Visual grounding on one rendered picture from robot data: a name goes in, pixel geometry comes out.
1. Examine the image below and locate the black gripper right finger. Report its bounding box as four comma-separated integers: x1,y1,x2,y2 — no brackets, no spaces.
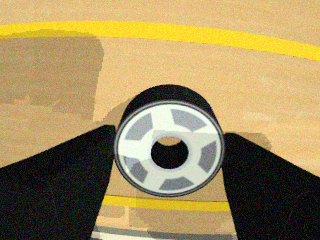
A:
221,133,320,240

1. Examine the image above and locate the yellow tape strip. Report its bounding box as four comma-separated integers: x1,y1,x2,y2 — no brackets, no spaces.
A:
0,20,320,212

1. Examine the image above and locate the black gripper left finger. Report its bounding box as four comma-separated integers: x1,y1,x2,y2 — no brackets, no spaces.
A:
0,124,116,240

